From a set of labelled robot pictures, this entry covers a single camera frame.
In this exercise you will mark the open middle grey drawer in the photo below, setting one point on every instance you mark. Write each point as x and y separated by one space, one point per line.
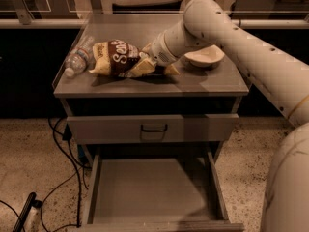
177 194

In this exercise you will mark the white paper bowl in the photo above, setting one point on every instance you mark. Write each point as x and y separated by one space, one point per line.
205 57

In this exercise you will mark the brown chip bag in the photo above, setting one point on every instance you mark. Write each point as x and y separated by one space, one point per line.
116 58

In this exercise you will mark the black chair back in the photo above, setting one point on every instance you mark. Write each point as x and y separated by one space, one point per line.
164 7

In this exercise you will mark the clear plastic water bottle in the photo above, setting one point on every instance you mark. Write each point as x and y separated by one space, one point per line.
80 57

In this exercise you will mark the closed upper grey drawer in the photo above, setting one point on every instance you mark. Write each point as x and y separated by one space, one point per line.
88 130

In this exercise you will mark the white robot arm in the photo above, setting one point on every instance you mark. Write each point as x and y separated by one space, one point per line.
282 79

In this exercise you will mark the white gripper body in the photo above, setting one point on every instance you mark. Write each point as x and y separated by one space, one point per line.
159 51

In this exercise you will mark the black bar on floor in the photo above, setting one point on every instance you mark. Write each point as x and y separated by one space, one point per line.
31 202

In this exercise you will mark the grey drawer cabinet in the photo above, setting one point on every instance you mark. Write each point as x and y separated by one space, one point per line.
192 92

